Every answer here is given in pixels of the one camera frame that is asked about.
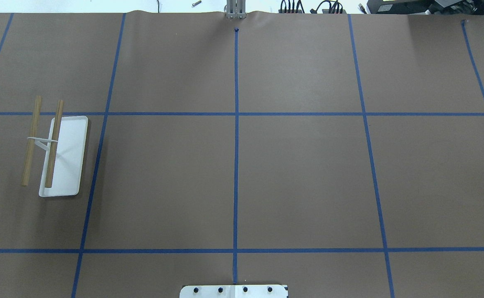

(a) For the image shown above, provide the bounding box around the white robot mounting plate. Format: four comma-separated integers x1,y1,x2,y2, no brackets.
179,284,289,298

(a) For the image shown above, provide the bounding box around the white towel rack base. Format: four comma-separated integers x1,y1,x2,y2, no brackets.
38,115,89,197

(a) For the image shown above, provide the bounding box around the aluminium frame post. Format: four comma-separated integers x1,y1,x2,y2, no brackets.
225,0,247,19

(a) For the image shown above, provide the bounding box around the black cable bundle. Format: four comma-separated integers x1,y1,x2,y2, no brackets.
279,0,347,14

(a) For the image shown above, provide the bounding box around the black equipment box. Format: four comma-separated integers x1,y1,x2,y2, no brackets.
367,0,484,15

